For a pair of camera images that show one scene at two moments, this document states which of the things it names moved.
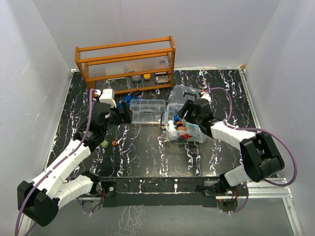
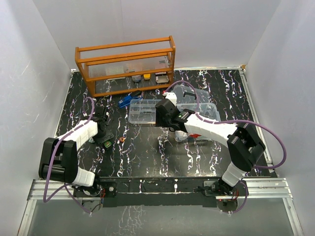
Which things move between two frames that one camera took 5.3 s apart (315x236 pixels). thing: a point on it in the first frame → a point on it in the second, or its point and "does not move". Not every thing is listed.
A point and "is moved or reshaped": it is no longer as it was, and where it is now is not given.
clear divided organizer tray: [146, 111] does not move
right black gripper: [189, 106] → [160, 122]
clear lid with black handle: [180, 94] does not move
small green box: [104, 143] is moved or reshaped
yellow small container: [146, 76] does not move
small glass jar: [137, 78] does not move
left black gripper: [127, 114] → [108, 136]
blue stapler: [128, 99] does not move
